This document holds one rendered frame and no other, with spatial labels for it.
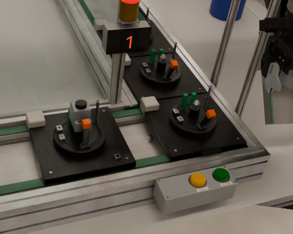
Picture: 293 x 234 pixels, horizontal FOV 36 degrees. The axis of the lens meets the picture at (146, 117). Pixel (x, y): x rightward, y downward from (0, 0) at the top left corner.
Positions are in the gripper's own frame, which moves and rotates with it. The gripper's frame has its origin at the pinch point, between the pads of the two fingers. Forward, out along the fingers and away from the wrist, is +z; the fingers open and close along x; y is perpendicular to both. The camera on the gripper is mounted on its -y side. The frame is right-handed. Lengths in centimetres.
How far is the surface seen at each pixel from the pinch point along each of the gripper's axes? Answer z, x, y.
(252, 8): 37, 73, -104
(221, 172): 26.1, -6.5, 1.3
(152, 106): 24.5, -14.8, -27.0
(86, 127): 16.9, -39.2, -14.0
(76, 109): 14.8, -40.6, -19.0
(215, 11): 34, 47, -98
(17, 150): 32, -55, -25
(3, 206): 27, -61, -3
